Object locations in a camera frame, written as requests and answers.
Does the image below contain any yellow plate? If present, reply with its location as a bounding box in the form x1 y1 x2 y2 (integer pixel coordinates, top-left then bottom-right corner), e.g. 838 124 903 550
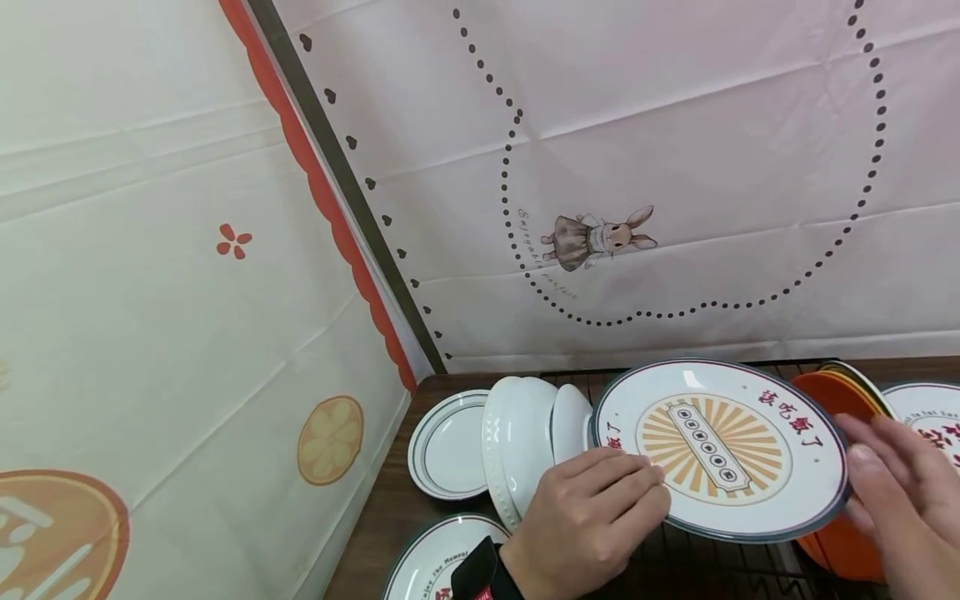
818 361 899 420

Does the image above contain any white plate with dark rim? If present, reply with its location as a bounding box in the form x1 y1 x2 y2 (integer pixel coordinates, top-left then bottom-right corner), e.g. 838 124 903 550
407 389 493 502

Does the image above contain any black wire dish rack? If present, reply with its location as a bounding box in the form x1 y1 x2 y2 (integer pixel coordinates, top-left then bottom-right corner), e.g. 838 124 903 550
538 362 890 600

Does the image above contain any person's right hand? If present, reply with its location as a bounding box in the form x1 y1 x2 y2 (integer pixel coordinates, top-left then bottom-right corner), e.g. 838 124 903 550
832 413 960 600

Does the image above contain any white plate with red print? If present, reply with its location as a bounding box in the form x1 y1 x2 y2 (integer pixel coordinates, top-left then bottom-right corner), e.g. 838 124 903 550
382 513 515 600
881 382 960 472

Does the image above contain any black wrist band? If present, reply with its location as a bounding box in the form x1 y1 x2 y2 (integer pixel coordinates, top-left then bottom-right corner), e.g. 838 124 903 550
450 536 526 600

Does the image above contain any large plate with sunburst print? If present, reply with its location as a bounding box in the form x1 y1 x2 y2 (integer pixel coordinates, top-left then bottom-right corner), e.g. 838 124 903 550
588 359 853 544

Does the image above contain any white embossed plate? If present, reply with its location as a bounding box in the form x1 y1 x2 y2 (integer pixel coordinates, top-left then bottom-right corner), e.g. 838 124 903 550
480 376 561 531

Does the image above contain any orange plate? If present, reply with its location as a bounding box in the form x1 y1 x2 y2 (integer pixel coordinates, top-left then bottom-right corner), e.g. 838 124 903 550
791 371 893 584

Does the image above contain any person's left hand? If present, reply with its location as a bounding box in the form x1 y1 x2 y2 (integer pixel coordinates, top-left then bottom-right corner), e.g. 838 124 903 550
498 446 673 600

